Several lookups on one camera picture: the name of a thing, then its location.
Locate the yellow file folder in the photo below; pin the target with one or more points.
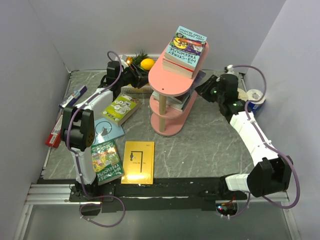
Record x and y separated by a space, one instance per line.
138 163

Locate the lime green paperback book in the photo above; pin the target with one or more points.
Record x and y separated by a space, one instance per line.
121 109

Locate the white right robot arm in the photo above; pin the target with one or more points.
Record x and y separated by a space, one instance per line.
271 173

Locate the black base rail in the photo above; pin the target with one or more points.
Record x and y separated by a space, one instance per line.
182 193

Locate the purple white toothpaste box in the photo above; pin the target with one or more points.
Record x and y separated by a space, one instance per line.
74 96

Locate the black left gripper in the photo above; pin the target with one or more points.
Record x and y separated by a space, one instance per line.
143 76

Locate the red rectangular box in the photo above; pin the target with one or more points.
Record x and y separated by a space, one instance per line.
54 138

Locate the red 13-Storey Treehouse book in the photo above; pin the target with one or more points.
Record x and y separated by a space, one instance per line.
170 63

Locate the beige wrapped toilet roll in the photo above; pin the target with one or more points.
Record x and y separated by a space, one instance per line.
242 95

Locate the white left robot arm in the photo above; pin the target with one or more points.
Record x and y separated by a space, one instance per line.
77 128

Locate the purple shrink-wrapped Robinson Crusoe book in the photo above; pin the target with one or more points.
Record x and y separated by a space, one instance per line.
199 77

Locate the light blue cat booklet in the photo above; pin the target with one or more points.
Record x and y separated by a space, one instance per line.
106 131

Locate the pink three-tier wooden shelf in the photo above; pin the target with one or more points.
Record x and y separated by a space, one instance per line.
165 120

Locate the orange pineapple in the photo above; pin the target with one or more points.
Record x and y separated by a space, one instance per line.
138 58

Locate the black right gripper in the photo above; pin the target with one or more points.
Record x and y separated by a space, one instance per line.
203 89

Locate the black book on shelf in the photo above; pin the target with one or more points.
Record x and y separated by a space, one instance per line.
183 106

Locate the blue wrapped toilet roll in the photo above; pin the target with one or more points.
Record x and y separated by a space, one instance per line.
256 100

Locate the blue 143-Storey Treehouse book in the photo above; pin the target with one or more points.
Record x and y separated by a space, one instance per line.
186 47

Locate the grey Great Gatsby book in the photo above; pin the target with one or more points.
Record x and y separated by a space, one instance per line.
176 102

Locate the green 104-Storey Treehouse book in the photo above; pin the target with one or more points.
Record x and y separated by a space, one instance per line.
106 162

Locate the floral Little Women book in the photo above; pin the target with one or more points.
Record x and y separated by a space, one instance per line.
179 71

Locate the yellow lemon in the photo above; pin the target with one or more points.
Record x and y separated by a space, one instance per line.
147 63

